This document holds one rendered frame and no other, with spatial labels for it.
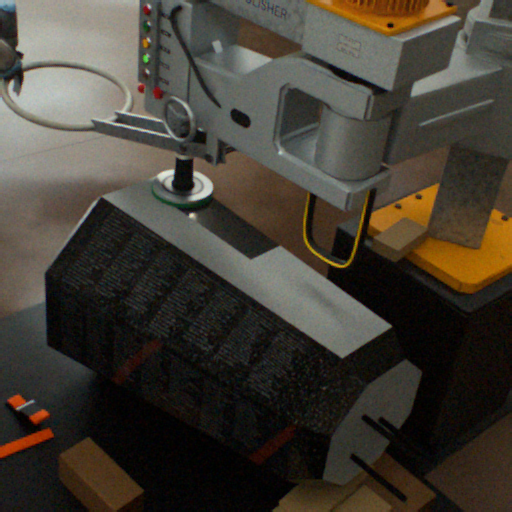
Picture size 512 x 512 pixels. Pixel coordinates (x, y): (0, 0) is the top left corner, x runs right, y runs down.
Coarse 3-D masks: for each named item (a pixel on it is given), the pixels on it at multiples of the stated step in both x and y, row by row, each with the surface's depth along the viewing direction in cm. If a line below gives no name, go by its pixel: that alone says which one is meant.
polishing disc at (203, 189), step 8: (160, 176) 307; (168, 176) 308; (200, 176) 311; (160, 184) 303; (168, 184) 304; (200, 184) 306; (208, 184) 307; (160, 192) 299; (168, 192) 299; (176, 192) 300; (184, 192) 301; (192, 192) 301; (200, 192) 302; (208, 192) 302; (168, 200) 297; (176, 200) 296; (184, 200) 296; (192, 200) 297; (200, 200) 299
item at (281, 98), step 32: (192, 64) 259; (224, 64) 259; (256, 64) 260; (288, 64) 236; (320, 64) 231; (192, 96) 268; (224, 96) 258; (256, 96) 249; (288, 96) 244; (320, 96) 232; (352, 96) 224; (384, 96) 225; (224, 128) 263; (256, 128) 254; (288, 128) 252; (256, 160) 260; (288, 160) 249; (320, 192) 245; (352, 192) 238
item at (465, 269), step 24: (432, 192) 330; (384, 216) 312; (408, 216) 314; (504, 216) 320; (432, 240) 303; (504, 240) 308; (432, 264) 291; (456, 264) 292; (480, 264) 294; (504, 264) 296; (456, 288) 286; (480, 288) 288
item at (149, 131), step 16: (96, 128) 318; (112, 128) 311; (128, 128) 304; (144, 128) 316; (160, 128) 310; (160, 144) 295; (176, 144) 289; (192, 144) 283; (224, 144) 289; (208, 160) 275; (224, 160) 276
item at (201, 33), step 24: (168, 0) 259; (192, 0) 255; (168, 24) 262; (192, 24) 256; (216, 24) 264; (168, 48) 267; (192, 48) 261; (216, 48) 267; (168, 72) 271; (168, 96) 275; (168, 120) 279
